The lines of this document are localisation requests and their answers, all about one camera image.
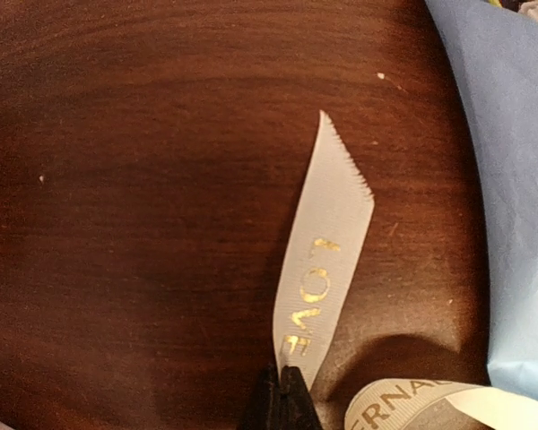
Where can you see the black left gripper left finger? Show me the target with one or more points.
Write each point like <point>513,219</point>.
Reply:
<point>262,411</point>

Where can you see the cream ribbon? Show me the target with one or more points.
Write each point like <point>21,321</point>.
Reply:
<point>327,236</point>

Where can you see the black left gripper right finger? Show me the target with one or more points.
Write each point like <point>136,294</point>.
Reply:
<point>297,410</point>

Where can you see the blue wrapping paper sheet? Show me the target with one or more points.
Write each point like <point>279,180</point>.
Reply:
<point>494,56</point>

